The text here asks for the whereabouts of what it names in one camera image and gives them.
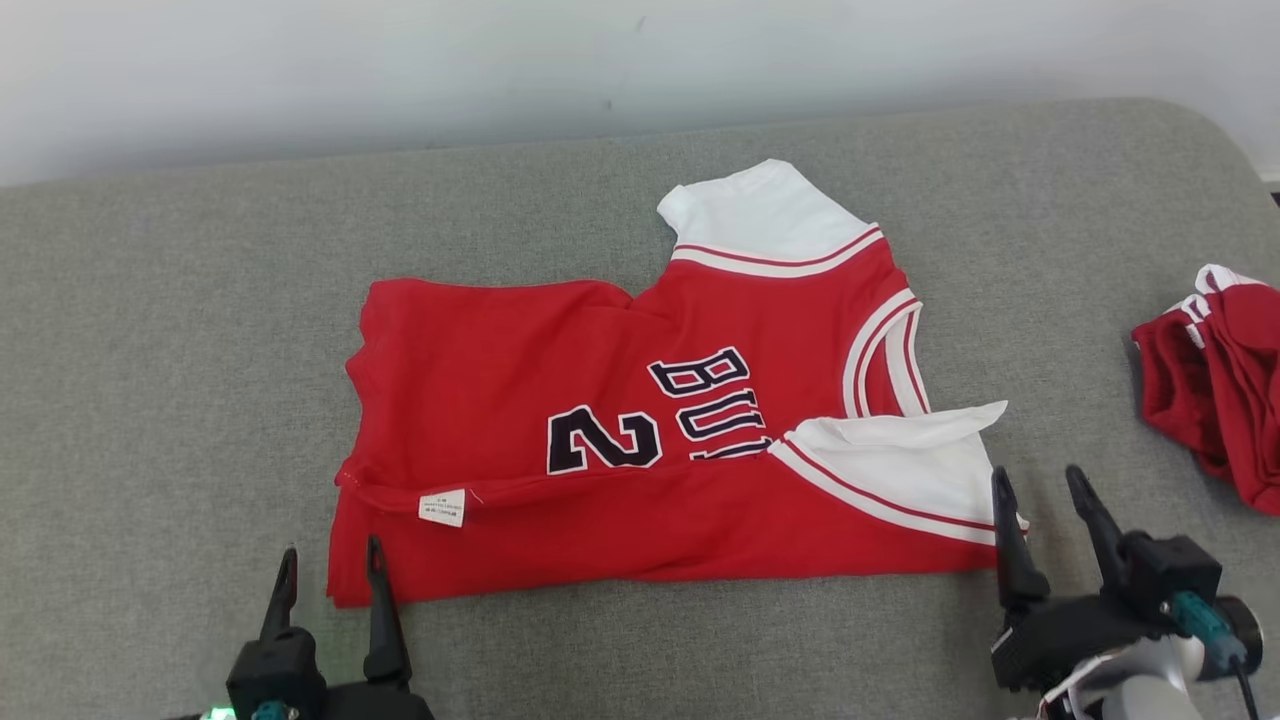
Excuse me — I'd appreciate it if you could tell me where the red basketball shorts white stripe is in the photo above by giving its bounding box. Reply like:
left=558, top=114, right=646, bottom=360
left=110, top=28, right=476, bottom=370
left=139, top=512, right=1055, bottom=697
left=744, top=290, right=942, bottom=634
left=1131, top=264, right=1280, bottom=517

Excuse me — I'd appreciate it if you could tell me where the grey fabric sofa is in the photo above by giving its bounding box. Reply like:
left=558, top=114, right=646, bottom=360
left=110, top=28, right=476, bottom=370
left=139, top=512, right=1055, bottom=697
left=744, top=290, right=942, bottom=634
left=0, top=97, right=1280, bottom=720

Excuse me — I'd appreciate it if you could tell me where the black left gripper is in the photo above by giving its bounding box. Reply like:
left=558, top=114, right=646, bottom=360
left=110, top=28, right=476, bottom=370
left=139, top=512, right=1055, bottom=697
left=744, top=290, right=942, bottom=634
left=226, top=536, right=437, bottom=720

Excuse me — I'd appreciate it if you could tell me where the black cable with teal plug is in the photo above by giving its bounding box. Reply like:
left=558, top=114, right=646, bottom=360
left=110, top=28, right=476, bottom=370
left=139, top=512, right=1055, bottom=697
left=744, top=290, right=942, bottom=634
left=1168, top=591, right=1264, bottom=720

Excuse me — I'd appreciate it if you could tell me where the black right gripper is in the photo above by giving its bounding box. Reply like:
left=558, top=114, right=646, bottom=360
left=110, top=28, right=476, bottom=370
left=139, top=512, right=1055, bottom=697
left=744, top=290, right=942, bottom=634
left=989, top=464, right=1224, bottom=694

